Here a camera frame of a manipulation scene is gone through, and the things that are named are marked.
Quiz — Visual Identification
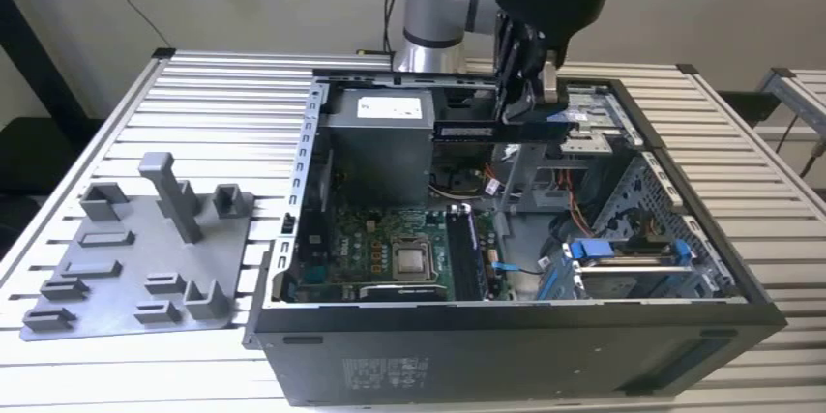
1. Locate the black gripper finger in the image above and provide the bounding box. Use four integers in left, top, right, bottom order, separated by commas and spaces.
505, 25, 570, 125
493, 15, 517, 122

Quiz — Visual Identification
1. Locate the metal drive cage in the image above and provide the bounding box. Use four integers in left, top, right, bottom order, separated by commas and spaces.
489, 86, 647, 214

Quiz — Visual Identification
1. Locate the grey power supply unit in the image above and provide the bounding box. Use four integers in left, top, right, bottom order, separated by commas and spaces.
319, 88, 440, 206

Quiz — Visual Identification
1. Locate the black chair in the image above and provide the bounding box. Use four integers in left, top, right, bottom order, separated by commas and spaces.
715, 89, 783, 125

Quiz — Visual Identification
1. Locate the hard disk in blue carrier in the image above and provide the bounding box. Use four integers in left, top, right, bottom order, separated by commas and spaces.
538, 237, 711, 301

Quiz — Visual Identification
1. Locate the black CPU socket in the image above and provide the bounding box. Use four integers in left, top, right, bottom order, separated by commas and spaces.
384, 235, 441, 284

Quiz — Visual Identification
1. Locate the metal slat side table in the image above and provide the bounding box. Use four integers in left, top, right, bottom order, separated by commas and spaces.
754, 67, 826, 143

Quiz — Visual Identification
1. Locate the green motherboard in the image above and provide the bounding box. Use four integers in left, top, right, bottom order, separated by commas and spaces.
283, 204, 517, 303

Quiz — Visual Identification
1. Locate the silver CPU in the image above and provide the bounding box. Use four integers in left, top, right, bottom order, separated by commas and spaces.
392, 248, 432, 281

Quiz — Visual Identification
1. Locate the black graphics card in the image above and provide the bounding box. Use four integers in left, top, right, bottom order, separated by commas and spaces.
351, 281, 451, 303

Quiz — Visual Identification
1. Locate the black PC case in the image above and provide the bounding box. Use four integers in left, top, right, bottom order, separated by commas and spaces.
241, 67, 788, 407

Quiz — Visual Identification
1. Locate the grey parts rack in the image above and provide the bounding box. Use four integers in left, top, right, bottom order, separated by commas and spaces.
18, 151, 259, 342

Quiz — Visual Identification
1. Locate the thin black hanging cable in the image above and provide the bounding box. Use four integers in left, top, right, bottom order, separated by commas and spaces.
353, 0, 415, 56

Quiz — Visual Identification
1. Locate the orange wire bundle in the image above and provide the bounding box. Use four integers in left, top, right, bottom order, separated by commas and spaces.
559, 168, 592, 238

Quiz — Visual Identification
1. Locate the black desk frame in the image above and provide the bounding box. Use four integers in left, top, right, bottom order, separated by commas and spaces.
0, 0, 104, 259

